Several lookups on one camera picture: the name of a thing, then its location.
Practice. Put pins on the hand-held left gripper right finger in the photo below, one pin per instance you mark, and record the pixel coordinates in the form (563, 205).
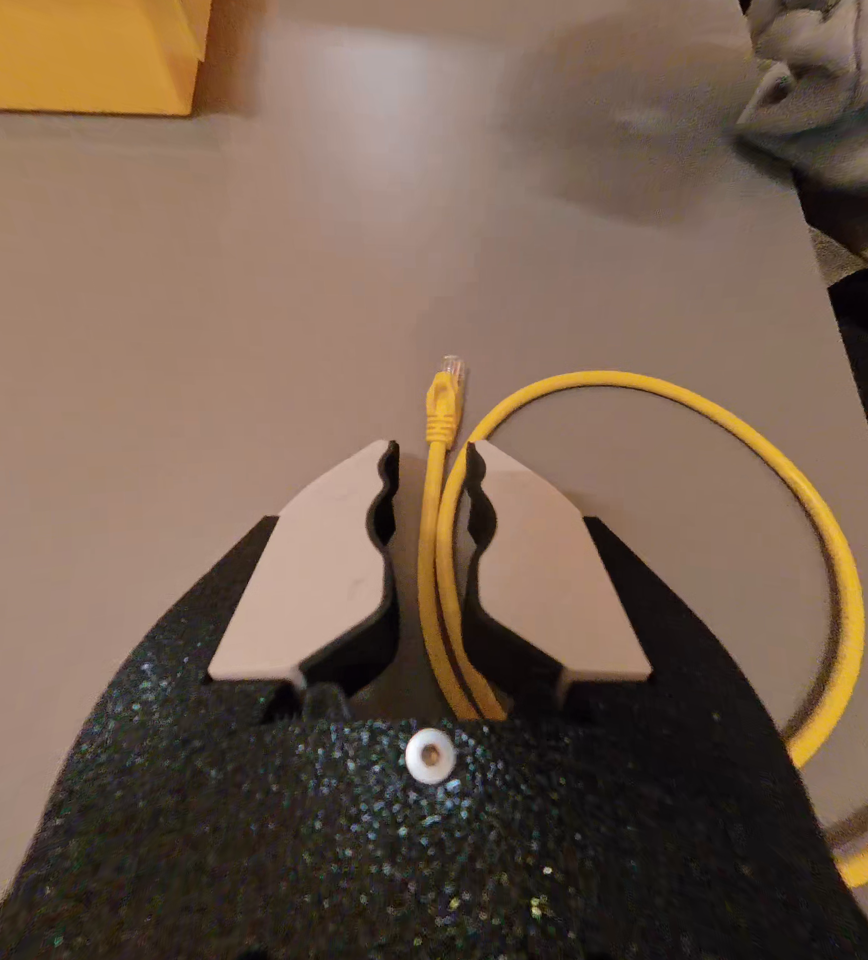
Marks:
(561, 592)

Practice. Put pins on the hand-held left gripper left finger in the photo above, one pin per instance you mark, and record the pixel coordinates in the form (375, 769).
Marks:
(314, 585)

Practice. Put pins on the yellow plastic bin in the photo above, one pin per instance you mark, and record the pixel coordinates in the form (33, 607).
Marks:
(66, 60)

